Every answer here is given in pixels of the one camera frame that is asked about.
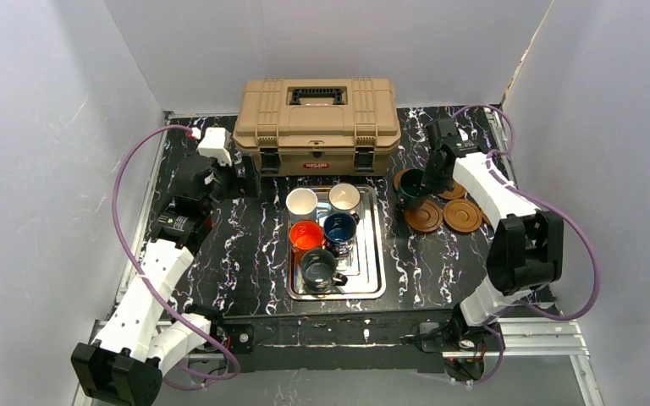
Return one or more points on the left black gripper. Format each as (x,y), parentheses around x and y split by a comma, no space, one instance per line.
(243,176)

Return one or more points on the white cup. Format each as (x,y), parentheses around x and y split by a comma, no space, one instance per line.
(301,205)

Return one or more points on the dark grey cup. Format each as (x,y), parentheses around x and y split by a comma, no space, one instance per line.
(318,268)

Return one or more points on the teal cup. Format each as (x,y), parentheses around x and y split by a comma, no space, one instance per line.
(411,191)

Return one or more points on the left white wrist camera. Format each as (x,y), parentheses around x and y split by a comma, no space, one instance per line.
(214,144)

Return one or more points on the tan plastic toolbox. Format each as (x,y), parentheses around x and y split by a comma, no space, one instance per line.
(318,127)

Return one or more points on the brown wooden coaster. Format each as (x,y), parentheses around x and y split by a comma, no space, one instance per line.
(426,218)
(462,215)
(457,192)
(403,176)

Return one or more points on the orange cup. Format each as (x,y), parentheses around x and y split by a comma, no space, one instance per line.
(304,236)

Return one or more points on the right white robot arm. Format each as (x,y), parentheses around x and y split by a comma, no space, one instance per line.
(526,251)

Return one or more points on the aluminium frame rail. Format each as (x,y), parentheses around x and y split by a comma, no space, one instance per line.
(381,341)

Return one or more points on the stainless steel tray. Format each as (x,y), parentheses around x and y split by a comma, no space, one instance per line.
(363,265)

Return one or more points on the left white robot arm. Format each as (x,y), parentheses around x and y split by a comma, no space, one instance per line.
(144,338)

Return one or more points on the navy blue cup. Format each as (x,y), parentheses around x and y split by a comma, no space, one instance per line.
(340,232)

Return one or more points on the cream cup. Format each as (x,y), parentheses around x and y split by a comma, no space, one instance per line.
(345,198)

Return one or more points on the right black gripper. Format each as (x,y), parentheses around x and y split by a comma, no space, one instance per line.
(433,170)

